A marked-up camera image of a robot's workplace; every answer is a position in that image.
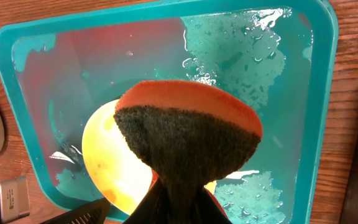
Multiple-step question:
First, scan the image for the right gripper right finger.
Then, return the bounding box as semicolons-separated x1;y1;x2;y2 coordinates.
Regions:
197;188;231;224

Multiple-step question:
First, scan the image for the teal plastic tray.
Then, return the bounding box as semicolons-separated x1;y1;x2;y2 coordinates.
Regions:
0;1;338;223

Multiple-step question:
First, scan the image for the red black sponge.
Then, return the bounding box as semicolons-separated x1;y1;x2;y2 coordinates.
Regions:
112;80;264;224

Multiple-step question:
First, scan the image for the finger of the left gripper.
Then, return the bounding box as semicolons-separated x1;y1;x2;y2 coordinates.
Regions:
41;198;110;224

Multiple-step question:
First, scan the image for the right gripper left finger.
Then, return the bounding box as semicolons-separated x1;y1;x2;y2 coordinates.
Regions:
124;180;167;224

